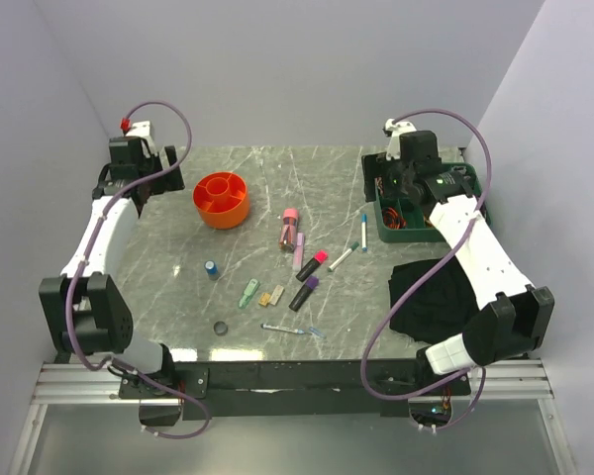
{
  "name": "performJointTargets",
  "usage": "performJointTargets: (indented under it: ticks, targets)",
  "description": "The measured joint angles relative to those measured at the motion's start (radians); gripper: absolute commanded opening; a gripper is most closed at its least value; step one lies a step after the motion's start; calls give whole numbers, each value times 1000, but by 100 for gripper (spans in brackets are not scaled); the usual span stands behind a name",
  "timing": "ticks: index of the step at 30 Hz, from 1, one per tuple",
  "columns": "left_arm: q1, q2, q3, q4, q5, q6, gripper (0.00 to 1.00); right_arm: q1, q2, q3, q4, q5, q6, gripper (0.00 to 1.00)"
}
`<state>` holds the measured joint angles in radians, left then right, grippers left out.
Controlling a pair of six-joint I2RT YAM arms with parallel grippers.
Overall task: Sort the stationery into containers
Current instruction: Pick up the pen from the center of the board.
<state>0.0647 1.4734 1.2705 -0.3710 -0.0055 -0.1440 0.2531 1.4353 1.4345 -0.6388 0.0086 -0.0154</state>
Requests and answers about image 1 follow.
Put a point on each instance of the orange round divided container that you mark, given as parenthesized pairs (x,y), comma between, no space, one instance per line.
(221,199)

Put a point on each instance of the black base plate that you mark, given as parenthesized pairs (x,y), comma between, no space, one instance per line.
(298,388)

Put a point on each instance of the tan eraser block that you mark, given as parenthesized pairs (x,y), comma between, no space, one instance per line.
(264,299)

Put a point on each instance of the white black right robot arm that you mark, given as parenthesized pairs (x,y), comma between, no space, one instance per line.
(513,314)

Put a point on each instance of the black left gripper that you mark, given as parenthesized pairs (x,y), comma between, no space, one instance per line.
(172,182)

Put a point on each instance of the light purple highlighter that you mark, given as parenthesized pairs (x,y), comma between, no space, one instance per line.
(298,252)

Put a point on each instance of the black cloth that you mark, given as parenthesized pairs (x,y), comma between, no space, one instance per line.
(439,309)

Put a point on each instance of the blue glue stick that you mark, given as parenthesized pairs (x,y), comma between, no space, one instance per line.
(212,270)

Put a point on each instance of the blue capped white marker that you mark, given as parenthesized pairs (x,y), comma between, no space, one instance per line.
(364,246)

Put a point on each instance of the blue white pen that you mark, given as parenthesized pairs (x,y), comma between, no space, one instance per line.
(281,329)

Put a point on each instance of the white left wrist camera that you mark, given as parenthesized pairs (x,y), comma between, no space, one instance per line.
(141,130)

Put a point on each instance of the purple capped black highlighter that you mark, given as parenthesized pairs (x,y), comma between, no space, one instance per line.
(304,293)

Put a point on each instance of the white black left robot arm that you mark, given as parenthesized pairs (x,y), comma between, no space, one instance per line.
(213,295)

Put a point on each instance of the green compartment tray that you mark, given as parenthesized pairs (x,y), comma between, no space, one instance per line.
(399,219)

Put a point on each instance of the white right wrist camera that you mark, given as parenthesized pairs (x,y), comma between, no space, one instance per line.
(394,130)

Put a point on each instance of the green capped white marker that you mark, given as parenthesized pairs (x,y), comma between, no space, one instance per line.
(348,251)

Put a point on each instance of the pink capped black highlighter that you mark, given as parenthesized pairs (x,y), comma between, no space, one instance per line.
(312,265)

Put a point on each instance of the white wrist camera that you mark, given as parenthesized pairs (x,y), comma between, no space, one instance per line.
(141,130)
(394,130)

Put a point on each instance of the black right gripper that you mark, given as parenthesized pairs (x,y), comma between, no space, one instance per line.
(373,167)

